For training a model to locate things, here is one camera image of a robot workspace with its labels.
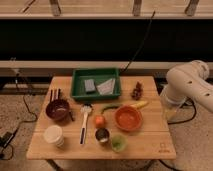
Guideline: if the green chili pepper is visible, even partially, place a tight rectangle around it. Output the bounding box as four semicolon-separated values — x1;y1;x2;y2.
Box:
101;104;121;114

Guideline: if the black power adapter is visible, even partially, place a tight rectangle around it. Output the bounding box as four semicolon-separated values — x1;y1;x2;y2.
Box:
0;132;14;147

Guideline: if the white paper cup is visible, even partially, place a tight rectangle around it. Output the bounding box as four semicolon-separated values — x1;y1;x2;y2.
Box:
43;125;64;147

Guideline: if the black hanging cable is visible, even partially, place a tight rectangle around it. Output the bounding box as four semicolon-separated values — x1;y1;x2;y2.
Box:
119;10;157;75

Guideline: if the small metal cup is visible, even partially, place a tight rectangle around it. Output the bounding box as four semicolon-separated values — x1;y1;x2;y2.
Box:
95;128;110;143

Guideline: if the green plastic cup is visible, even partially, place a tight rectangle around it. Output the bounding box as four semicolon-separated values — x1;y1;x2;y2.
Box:
111;134;127;153

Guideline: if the grey sponge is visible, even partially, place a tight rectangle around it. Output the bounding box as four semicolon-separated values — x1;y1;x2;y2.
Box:
84;79;96;93

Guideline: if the folded grey cloth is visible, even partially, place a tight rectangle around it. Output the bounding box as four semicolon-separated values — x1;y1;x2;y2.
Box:
97;78;115;95

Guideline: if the green plastic tray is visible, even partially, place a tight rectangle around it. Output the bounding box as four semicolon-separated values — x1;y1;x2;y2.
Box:
71;68;121;102

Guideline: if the brown pine cone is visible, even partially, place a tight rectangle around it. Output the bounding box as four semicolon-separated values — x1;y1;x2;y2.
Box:
131;82;143;100

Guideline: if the red bowl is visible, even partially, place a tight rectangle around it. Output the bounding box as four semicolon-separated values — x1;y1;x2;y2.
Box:
114;106;142;132

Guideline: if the orange tomato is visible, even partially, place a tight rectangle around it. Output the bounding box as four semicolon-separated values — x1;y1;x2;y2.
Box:
94;115;106;128

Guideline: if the dark chopstick left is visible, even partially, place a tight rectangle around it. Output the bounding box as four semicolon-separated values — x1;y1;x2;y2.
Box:
49;89;53;102

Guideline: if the dark maroon bowl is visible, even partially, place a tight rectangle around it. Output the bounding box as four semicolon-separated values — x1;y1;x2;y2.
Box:
46;99;70;121

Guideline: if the black floor cable left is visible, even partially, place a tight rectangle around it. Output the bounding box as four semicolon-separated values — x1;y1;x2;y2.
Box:
0;75;38;160

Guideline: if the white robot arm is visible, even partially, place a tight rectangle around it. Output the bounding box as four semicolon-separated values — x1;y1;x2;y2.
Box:
160;60;213;121

